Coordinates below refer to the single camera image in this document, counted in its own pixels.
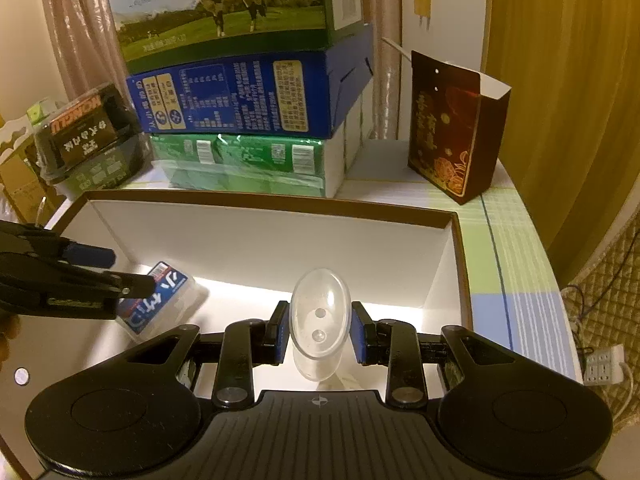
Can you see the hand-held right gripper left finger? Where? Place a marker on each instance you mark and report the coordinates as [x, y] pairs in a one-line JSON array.
[[280, 332]]

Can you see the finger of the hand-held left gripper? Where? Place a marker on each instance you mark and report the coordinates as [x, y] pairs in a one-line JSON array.
[[135, 285], [92, 256]]

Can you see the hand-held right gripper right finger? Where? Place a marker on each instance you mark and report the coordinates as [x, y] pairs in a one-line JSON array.
[[359, 335]]

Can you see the blue white plastic box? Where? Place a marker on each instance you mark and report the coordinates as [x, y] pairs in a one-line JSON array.
[[170, 300]]

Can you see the clear plastic cup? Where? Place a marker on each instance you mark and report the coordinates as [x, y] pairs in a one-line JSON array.
[[320, 320]]

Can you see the brown storage box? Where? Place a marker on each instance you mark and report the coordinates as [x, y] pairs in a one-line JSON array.
[[250, 240]]

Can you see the brown cardboard box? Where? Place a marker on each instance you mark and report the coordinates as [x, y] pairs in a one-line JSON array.
[[25, 190]]

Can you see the black plastic snack container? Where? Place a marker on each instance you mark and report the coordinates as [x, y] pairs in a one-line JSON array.
[[90, 130]]

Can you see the white cardboard cutout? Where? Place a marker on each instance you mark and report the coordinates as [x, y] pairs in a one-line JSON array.
[[15, 135]]

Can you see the green small box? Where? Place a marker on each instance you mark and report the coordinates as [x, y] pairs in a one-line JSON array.
[[42, 110]]

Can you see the green wrapped carton pack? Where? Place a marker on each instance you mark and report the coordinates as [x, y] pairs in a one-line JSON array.
[[240, 165]]

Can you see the blue carton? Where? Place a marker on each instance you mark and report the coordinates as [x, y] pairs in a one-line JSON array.
[[240, 95]]

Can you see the brown paper bag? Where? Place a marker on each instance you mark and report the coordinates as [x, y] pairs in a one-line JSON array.
[[445, 135]]

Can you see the beige curtain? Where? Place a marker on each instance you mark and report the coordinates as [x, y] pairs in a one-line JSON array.
[[387, 80], [75, 25]]

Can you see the white power strip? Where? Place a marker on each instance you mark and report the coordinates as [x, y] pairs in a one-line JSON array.
[[604, 364]]

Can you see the quilted chair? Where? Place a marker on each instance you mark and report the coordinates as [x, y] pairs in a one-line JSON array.
[[610, 285]]

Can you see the cow print milk carton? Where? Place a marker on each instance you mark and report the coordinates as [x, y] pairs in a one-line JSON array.
[[225, 0]]

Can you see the yellow curtain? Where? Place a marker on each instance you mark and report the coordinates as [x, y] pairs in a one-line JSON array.
[[565, 85]]

